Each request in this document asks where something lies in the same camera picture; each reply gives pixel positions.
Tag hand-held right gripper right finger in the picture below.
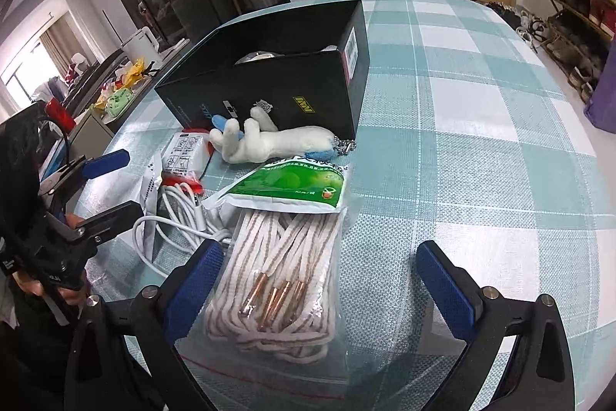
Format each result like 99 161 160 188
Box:
415 240 576 411

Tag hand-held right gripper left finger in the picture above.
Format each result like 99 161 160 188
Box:
65 240 227 411

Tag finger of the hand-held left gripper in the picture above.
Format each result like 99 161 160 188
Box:
39 149 131 201
72 200 148 246

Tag white cable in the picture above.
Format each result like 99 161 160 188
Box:
132 182 238 270

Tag bagged white rope bundle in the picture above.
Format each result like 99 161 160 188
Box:
176 199 357 390

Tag green snack packet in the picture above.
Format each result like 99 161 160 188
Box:
202 153 355 216

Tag white plush toy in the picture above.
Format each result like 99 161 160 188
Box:
209 105 360 164

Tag black cardboard box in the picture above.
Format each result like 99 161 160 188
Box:
154 0 370 140

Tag person's left forearm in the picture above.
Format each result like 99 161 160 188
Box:
0 276 80 411

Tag person's left hand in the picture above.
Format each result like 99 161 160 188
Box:
10 271 91 310

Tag white printed plastic bag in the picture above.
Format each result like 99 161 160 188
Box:
139 151 167 219

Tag grey low cabinet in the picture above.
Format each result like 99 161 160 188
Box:
67 40 193 143

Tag green toy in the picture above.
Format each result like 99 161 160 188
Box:
103 88 134 118

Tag red cloth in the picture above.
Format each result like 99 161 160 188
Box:
45 99 77 131

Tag dark sofa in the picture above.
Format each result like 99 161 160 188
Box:
62 50 127 104

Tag yellow plastic bag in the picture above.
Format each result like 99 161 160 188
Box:
115 59 146 89

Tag hanging clothes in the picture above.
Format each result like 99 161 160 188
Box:
65 52 92 82

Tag white electric kettle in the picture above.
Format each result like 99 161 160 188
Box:
120 28 159 63

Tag beige curtain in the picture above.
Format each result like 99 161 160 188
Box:
38 13 80 70

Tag teal checked tablecloth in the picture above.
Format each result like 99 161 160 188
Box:
77 0 605 411

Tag silver metal object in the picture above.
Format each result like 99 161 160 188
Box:
234 50 285 66

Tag purple fabric bag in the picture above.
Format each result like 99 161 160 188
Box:
584 55 616 133

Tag group of loose shoes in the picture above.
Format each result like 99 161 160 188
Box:
488 1 547 50

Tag wooden shoe rack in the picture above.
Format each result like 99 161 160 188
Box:
539 0 616 104

